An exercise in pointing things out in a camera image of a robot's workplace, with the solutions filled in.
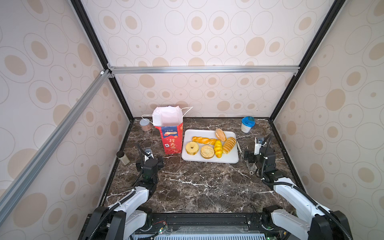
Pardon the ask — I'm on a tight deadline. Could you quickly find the brown round fake bun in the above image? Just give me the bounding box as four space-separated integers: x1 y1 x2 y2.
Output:
200 145 215 159

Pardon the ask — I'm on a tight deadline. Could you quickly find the black corner frame post left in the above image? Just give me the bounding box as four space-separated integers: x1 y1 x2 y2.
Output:
70 0 135 122

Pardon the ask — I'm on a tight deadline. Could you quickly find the red paper gift bag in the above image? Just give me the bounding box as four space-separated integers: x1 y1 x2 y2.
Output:
142 106 193 155

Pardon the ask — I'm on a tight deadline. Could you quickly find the yellow spiral fake bread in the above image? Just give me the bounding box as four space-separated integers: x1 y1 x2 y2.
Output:
223 137 236 154

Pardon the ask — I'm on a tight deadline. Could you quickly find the white cutting board tray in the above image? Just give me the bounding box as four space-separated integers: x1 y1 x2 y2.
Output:
182 130 239 164

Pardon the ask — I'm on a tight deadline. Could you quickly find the yellow twisted fake bread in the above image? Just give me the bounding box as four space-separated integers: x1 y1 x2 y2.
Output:
192 137 217 146

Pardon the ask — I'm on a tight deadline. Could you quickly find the black corner frame post right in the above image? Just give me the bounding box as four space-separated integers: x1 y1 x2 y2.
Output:
269 0 346 123

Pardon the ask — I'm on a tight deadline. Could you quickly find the yellow knotted fake bread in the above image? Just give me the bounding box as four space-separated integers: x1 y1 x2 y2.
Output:
214 140 223 158

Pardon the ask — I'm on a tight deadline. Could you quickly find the glass jar black lid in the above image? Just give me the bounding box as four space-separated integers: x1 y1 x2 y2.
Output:
116 151 130 166

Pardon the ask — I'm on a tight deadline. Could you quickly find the silver aluminium rail left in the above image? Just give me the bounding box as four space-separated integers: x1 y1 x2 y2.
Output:
1 69 112 224

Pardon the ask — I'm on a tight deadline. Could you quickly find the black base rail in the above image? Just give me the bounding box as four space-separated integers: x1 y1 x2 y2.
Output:
83 212 337 240

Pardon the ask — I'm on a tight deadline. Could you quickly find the silver aluminium rail back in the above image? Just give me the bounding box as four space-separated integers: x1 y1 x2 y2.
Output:
101 65 300 76

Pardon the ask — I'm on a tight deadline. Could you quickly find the white cup blue lid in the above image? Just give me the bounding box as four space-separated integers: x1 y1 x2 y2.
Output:
241 116 256 133

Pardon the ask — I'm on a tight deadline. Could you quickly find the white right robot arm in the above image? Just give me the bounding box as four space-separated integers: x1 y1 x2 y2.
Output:
242 138 353 240

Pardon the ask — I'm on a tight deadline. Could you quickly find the silver aluminium rail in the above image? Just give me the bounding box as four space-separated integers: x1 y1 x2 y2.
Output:
101 65 300 76
1 69 112 224

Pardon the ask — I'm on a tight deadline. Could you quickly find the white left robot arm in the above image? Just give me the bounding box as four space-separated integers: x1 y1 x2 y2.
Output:
79 156 164 240

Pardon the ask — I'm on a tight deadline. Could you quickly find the black corner frame post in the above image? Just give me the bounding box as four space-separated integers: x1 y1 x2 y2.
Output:
70 0 135 122
269 0 346 123

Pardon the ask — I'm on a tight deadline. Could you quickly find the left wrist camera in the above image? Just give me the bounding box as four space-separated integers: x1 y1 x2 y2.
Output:
144 148 154 161

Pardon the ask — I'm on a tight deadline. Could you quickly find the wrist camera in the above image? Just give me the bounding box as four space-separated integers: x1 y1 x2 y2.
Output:
144 148 154 161
254 137 265 155

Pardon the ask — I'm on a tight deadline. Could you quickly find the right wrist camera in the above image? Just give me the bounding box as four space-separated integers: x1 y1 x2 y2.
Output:
254 137 265 155

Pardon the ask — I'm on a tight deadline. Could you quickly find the brown oval fake bread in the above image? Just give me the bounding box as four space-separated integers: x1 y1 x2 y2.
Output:
215 128 227 142

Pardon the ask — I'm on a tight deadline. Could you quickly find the yellow ring fake bread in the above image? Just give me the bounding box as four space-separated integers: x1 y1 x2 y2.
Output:
186 141 200 156

